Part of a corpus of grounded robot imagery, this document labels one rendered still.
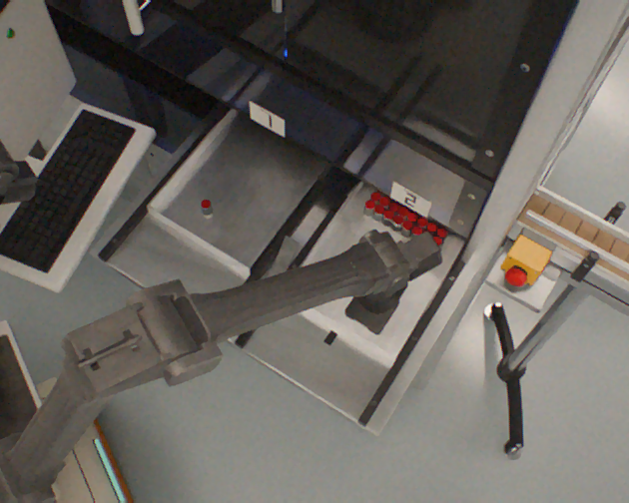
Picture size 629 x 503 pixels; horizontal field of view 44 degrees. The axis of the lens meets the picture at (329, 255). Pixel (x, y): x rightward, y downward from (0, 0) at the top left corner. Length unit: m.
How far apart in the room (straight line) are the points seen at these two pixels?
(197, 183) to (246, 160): 0.12
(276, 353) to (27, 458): 0.64
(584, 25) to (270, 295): 0.51
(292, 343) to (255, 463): 0.89
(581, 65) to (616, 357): 1.69
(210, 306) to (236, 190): 0.82
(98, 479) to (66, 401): 1.26
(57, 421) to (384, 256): 0.48
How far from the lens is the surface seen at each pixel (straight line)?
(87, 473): 2.18
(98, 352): 0.88
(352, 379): 1.55
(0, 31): 1.72
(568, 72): 1.12
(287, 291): 0.98
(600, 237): 1.72
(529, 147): 1.27
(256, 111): 1.64
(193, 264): 1.65
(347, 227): 1.67
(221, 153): 1.77
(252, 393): 2.45
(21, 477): 1.11
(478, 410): 2.50
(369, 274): 1.07
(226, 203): 1.70
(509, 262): 1.55
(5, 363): 1.48
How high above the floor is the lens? 2.37
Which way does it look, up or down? 65 degrees down
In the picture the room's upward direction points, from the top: 5 degrees clockwise
